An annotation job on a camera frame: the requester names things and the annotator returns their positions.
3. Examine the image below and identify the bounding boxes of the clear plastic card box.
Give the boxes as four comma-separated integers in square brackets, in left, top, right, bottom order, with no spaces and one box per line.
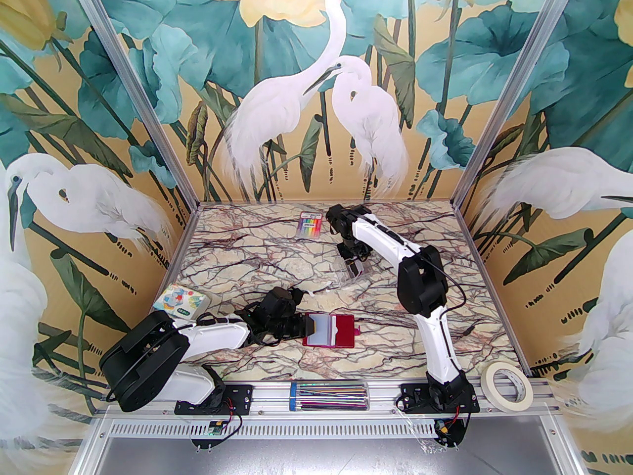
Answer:
[332,253,379,290]

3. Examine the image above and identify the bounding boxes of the red leather card holder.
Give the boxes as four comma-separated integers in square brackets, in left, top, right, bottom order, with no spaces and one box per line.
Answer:
[302,313,361,349]

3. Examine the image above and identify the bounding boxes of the pack of coloured markers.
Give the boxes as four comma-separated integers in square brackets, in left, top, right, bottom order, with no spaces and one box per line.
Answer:
[297,212,323,238]

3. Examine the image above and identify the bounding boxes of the perforated metal strip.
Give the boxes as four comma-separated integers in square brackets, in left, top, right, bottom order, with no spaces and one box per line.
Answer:
[99,418,552,440]

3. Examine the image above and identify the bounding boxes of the colourful printed tissue pack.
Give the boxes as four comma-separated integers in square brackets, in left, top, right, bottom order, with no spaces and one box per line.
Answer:
[152,284,207,321]

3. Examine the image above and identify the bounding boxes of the white masking tape roll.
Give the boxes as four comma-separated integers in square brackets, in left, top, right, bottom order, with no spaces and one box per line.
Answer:
[482,363,534,412]

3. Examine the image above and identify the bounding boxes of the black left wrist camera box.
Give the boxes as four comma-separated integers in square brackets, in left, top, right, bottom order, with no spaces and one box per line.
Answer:
[266,287,306,316]

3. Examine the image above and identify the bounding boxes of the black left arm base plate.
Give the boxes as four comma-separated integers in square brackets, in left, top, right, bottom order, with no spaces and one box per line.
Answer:
[174,383,254,417]

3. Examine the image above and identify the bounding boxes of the aluminium mounting rail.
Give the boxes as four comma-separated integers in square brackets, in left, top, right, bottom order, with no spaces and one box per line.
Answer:
[94,378,562,420]

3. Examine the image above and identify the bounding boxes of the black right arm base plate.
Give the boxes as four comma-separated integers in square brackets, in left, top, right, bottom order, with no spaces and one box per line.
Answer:
[398,383,480,414]

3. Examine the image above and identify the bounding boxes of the aluminium frame post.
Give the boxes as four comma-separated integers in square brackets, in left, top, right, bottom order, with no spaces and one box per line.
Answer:
[452,0,587,209]
[64,0,201,209]

